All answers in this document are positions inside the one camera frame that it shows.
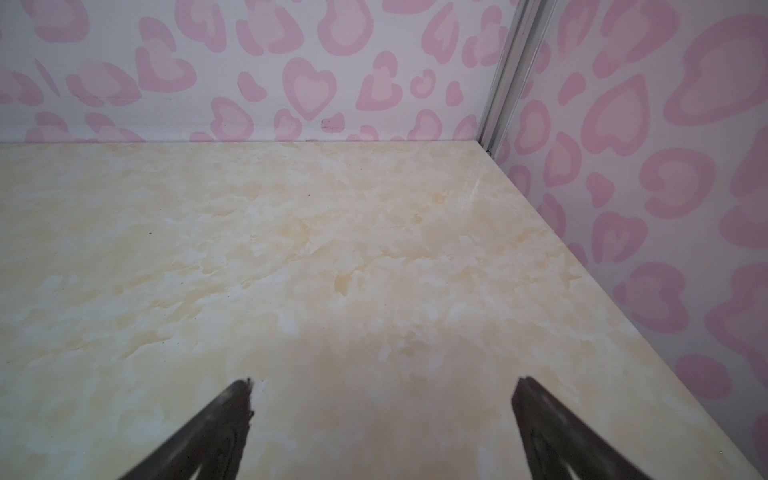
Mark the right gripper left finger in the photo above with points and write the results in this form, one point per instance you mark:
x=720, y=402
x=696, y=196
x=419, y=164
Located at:
x=208, y=446

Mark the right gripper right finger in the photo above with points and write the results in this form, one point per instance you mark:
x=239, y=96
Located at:
x=558, y=444

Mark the aluminium frame right post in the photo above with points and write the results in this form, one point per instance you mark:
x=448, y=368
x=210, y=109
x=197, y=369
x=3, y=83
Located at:
x=526, y=32

